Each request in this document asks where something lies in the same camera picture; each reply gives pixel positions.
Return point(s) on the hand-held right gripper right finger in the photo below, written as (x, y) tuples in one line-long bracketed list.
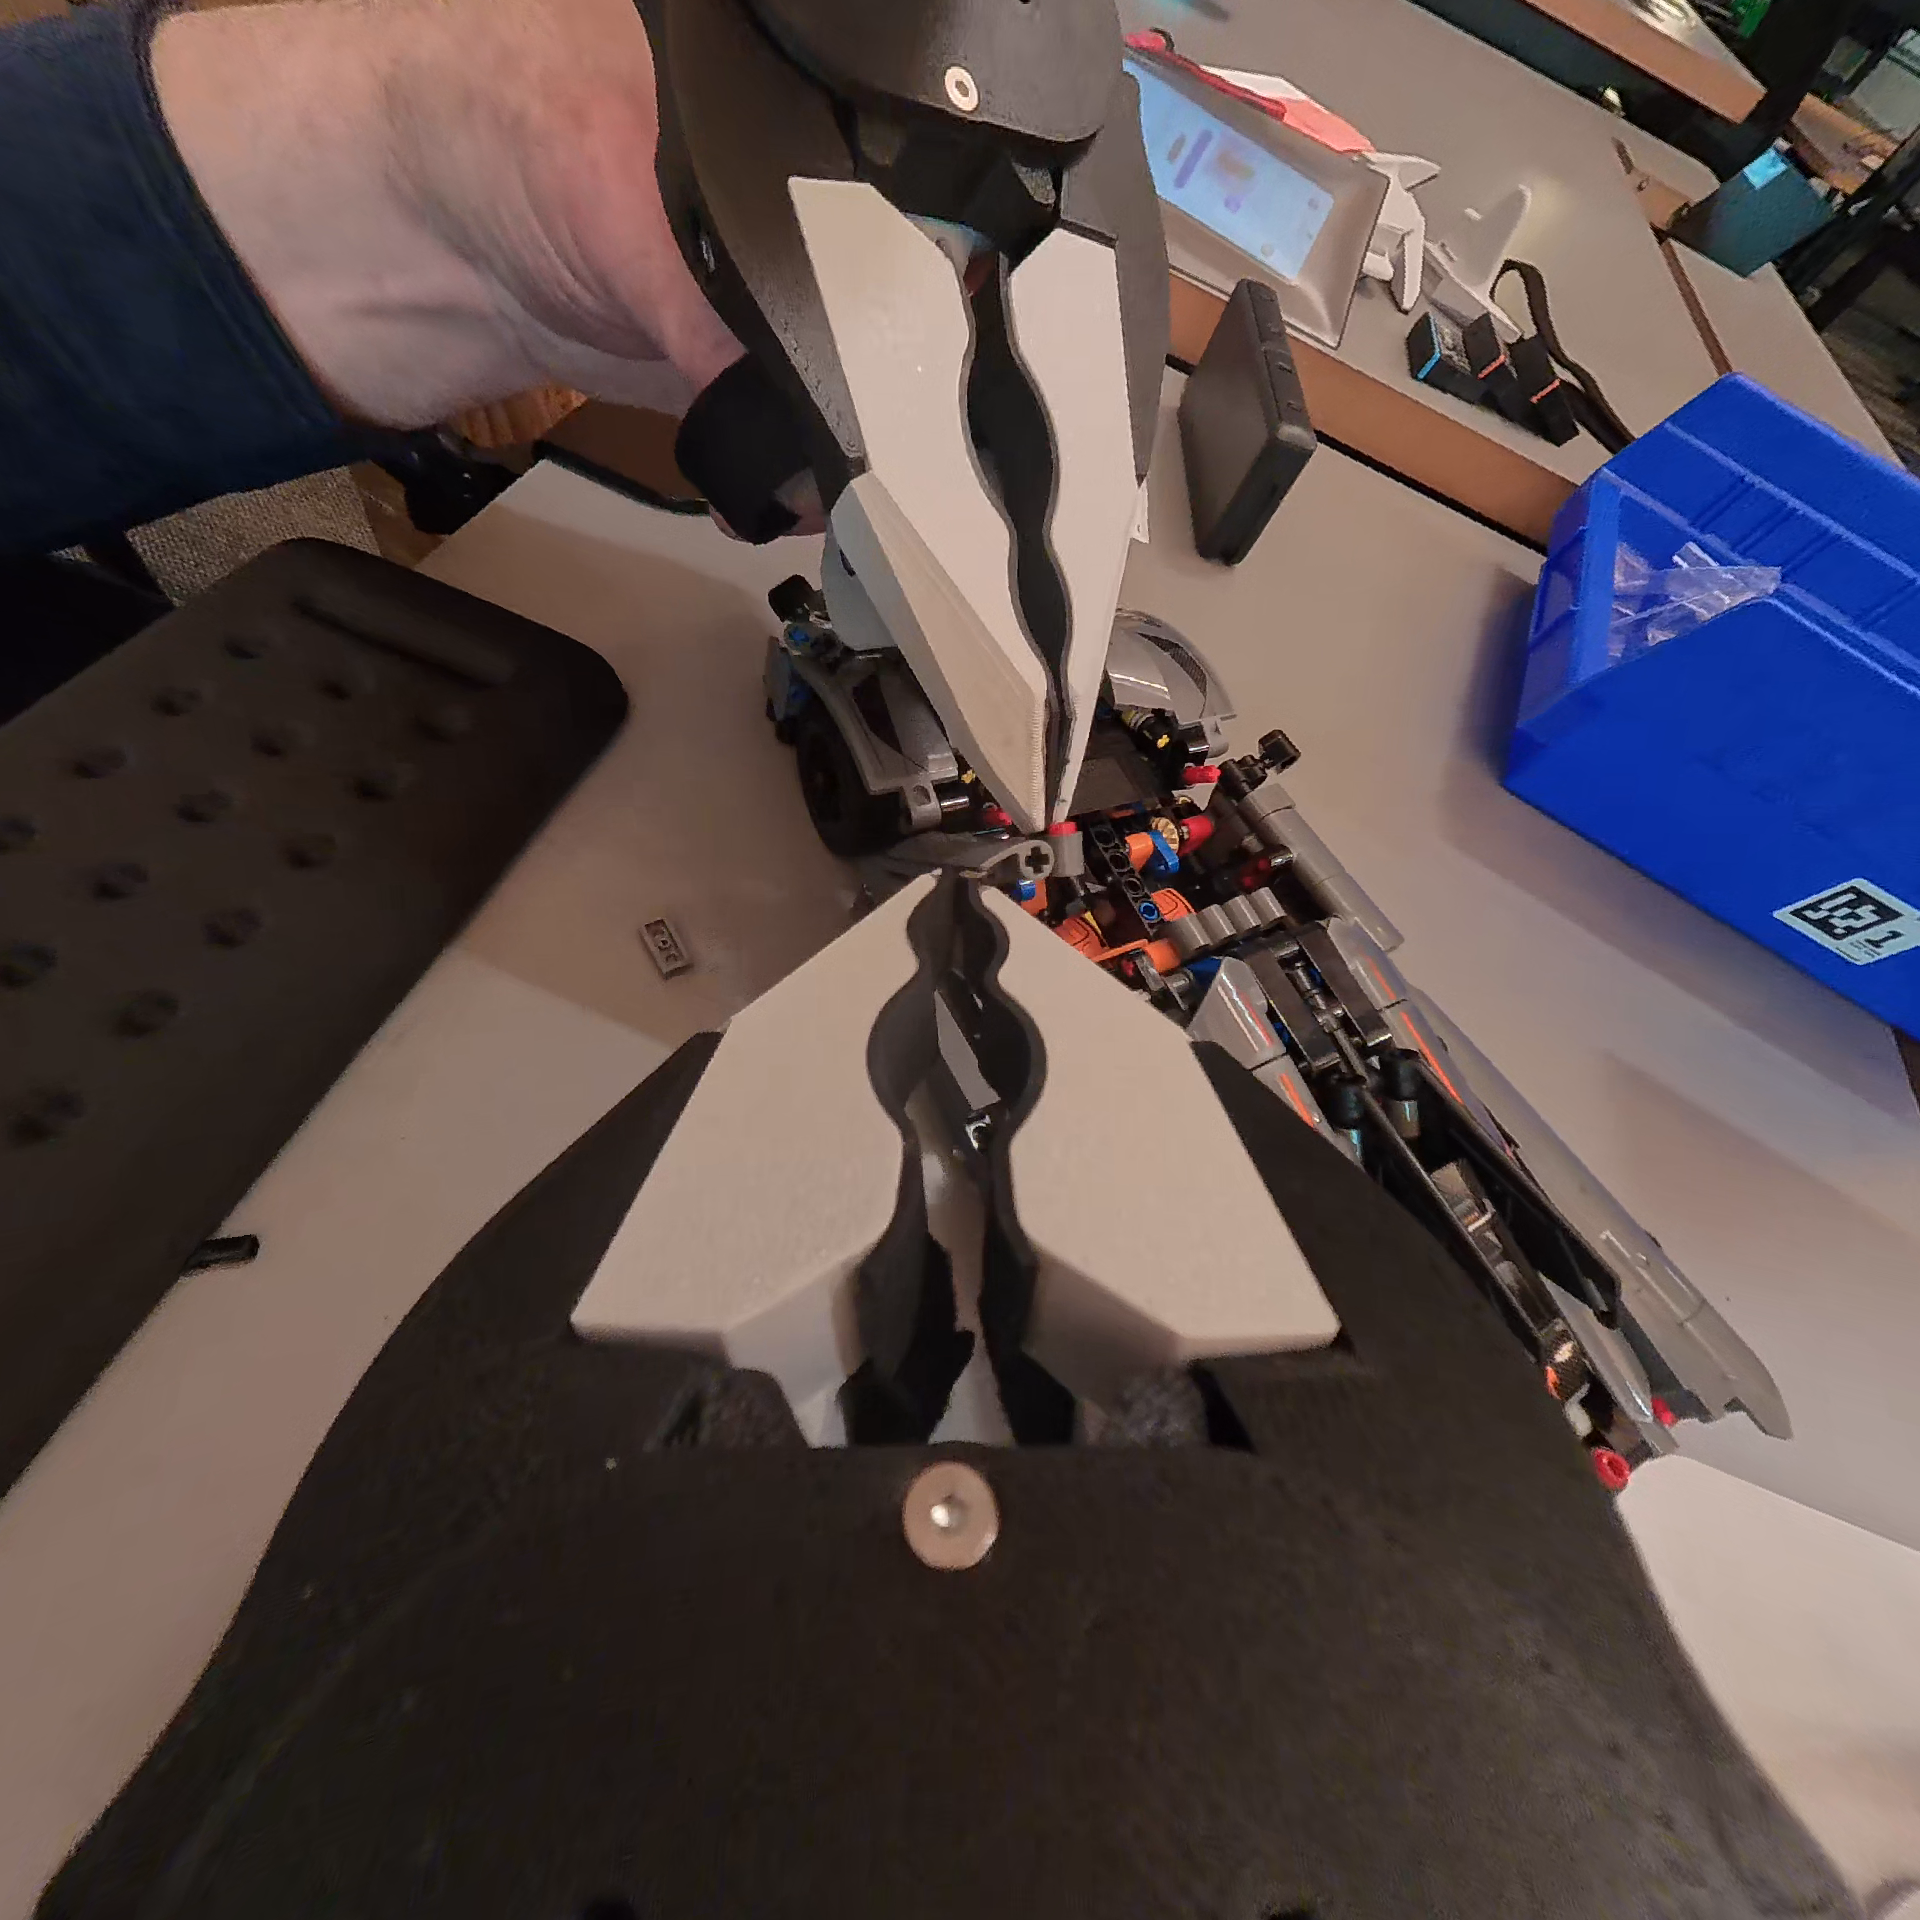
[(1170, 1198)]

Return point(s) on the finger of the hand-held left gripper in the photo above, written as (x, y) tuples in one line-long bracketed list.
[(900, 419), (1096, 436)]

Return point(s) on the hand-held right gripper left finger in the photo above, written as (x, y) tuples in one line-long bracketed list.
[(750, 1198)]

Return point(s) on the grey orange lego car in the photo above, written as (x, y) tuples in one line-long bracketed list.
[(1320, 962)]

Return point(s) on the person's left forearm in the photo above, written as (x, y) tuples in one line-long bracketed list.
[(118, 301)]

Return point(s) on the black lego pin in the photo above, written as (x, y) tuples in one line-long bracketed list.
[(222, 1248)]

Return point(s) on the person's left hand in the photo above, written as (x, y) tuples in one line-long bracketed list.
[(451, 194)]

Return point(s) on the black power bank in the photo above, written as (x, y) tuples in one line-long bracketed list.
[(1246, 419)]

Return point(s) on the dark grey jumper plate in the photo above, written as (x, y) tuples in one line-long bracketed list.
[(667, 949)]

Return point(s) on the smartphone in clear pouch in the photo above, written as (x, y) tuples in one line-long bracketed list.
[(1246, 194)]

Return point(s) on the white gadget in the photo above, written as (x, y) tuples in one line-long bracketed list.
[(1440, 233)]

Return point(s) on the black orange gadget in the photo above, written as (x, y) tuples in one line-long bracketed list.
[(1516, 359)]

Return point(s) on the blue storage bin white tag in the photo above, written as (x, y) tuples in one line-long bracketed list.
[(1724, 720)]

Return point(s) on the teal box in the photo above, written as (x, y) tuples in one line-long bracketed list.
[(1755, 209)]

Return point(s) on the white book stand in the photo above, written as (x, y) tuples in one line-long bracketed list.
[(1800, 1620)]

